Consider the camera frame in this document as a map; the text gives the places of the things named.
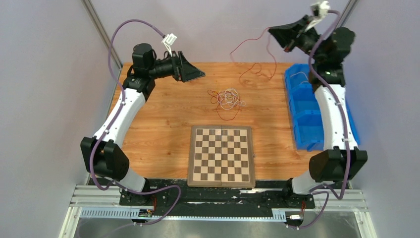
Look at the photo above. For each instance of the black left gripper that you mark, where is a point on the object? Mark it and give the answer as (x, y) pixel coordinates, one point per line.
(183, 71)

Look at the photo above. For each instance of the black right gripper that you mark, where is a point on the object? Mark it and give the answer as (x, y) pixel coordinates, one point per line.
(286, 35)

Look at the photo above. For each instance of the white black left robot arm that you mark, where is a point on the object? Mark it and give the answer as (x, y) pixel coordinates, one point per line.
(102, 153)

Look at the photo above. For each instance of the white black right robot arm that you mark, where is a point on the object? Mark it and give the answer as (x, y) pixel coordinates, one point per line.
(341, 158)

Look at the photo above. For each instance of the blue compartment bin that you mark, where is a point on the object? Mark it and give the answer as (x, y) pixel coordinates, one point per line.
(305, 113)

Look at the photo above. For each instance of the wooden chessboard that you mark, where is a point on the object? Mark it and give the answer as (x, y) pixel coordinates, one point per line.
(221, 156)

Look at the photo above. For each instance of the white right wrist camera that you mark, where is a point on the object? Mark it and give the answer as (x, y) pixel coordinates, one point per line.
(319, 12)

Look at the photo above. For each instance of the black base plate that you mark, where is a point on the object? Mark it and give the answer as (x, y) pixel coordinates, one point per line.
(219, 202)

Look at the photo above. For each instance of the aluminium frame rail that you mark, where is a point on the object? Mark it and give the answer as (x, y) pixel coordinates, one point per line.
(88, 201)

